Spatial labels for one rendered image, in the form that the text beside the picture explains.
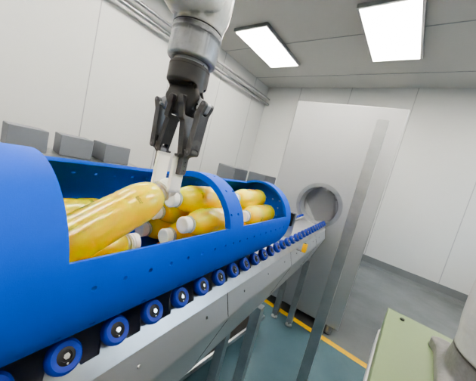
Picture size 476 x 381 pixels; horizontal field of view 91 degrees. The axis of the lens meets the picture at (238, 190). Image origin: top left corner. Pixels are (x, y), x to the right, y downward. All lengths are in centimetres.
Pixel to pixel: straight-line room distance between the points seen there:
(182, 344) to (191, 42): 61
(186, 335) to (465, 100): 542
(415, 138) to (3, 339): 539
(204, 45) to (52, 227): 35
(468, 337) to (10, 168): 59
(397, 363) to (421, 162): 492
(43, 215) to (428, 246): 524
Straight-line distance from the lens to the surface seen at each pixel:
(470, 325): 47
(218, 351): 152
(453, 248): 531
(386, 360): 49
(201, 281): 63
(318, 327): 170
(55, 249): 33
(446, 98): 559
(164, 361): 61
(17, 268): 32
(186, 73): 45
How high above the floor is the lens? 128
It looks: 7 degrees down
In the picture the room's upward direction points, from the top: 14 degrees clockwise
